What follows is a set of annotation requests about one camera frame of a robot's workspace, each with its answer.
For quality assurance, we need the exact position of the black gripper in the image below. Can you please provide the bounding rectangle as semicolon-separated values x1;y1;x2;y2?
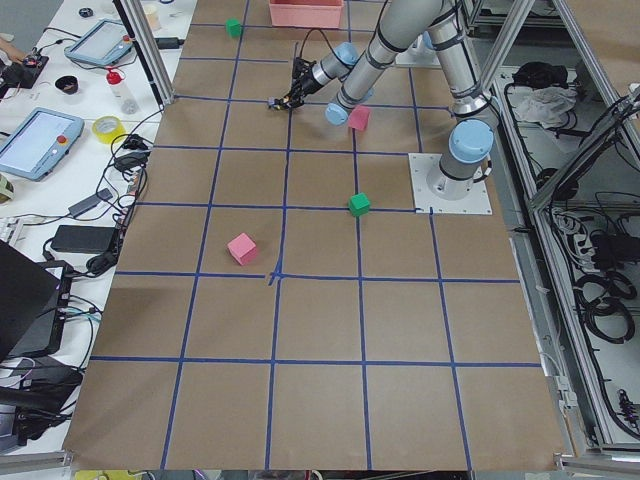
281;58;320;108

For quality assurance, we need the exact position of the yellow emergency stop button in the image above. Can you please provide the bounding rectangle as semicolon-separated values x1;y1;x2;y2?
267;97;290;111

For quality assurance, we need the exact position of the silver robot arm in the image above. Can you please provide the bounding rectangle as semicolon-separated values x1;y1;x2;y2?
287;67;455;208

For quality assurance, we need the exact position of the pink cube near centre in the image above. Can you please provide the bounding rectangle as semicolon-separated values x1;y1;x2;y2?
347;105;371;132

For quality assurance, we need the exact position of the pink cube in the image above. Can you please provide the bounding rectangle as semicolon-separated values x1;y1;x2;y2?
227;233;258;266
347;105;371;132

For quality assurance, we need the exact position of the pink plastic bin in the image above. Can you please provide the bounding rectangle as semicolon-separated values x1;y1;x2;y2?
269;0;344;29

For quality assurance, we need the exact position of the green cube near bin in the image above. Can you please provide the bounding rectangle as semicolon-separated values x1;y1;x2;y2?
225;18;243;38

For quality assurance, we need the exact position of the green cube near base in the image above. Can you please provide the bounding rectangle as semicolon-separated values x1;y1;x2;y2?
348;192;371;218

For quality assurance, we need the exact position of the black power adapter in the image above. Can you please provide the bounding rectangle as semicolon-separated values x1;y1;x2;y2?
155;37;185;50

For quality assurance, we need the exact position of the pink cube far side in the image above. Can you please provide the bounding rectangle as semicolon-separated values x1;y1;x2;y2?
227;233;258;266

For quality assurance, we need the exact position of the white paper cup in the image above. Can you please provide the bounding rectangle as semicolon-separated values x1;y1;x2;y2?
143;3;162;31

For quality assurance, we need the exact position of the red capped squeeze bottle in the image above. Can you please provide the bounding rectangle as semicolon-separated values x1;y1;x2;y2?
106;68;139;115

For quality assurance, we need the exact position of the yellow tape roll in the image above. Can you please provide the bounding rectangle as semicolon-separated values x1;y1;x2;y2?
92;115;126;144

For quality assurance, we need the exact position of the upper teach pendant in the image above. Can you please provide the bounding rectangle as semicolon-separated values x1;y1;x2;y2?
64;19;133;67

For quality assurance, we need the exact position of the teach pendant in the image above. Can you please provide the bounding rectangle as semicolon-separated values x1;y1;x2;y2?
64;19;133;67
1;107;85;181

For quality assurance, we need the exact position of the black round bowl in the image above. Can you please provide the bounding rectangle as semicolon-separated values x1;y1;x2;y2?
54;75;79;95

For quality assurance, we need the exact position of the lower teach pendant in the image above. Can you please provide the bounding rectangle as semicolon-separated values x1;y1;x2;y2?
1;107;85;181

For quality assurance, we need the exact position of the black power brick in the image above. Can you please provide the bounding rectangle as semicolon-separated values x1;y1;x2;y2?
51;225;116;254

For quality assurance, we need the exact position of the black laptop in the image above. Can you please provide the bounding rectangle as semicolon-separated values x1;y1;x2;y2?
1;242;72;360

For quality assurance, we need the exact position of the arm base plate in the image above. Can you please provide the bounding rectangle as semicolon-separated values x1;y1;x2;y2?
408;153;493;215
395;38;440;69

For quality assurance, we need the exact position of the aluminium frame post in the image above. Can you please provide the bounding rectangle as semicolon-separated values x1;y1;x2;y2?
112;0;174;108

